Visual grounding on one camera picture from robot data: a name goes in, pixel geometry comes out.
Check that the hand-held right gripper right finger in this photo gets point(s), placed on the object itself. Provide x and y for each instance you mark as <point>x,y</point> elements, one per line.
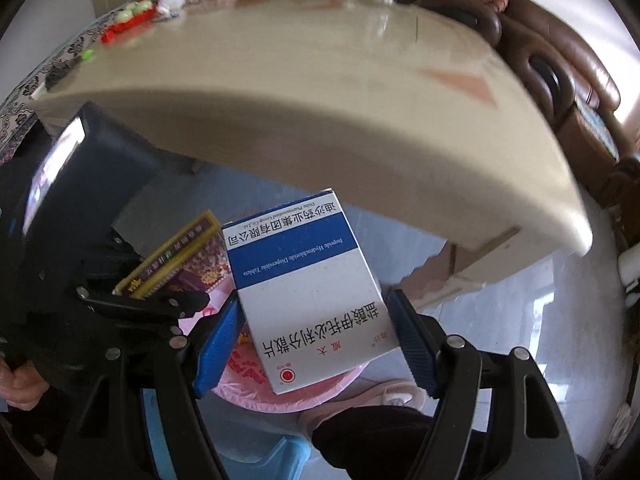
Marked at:
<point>412,345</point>

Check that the small black item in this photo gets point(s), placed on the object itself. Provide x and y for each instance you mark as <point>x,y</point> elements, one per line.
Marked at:
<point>62,72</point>

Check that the brown leather armchair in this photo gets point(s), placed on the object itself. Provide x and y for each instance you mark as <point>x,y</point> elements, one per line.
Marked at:
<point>590,175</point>

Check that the small green item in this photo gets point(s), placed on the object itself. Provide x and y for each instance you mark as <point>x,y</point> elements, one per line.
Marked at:
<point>87,53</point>

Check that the red net of green fruit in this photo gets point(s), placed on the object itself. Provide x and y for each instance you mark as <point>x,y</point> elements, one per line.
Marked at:
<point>132,15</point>

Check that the white object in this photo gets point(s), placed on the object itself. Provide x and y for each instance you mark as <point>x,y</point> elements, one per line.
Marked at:
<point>630,275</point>

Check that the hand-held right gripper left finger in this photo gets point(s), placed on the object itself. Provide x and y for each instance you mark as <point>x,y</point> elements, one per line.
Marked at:
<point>220,345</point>

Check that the pink trash bin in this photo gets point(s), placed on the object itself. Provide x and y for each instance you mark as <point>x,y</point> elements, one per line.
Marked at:
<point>300,400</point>

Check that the person's black trouser leg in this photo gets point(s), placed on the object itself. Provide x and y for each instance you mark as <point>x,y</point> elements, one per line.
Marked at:
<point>380,445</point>

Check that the red gold card box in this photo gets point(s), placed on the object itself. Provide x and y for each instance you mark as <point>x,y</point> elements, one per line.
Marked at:
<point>195,260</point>

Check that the white pink shoe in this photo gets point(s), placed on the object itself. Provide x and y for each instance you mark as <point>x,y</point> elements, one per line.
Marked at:
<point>360,400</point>

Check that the black white patterned cloth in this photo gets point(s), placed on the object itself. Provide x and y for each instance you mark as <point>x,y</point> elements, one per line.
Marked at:
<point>20,110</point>

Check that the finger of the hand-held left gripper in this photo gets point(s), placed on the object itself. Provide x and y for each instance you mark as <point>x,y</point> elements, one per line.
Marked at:
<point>150,307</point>
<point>115,260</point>

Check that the white blue medicine box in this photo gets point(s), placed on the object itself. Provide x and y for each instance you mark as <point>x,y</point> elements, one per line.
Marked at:
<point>310,300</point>

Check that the brown wooden sofa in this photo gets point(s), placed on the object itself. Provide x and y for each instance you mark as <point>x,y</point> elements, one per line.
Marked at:
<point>565,35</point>

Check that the light blue plastic stool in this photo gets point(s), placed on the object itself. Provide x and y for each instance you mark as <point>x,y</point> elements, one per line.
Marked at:
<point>280,455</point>

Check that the person's left hand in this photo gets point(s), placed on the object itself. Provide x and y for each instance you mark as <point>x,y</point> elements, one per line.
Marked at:
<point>17,390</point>

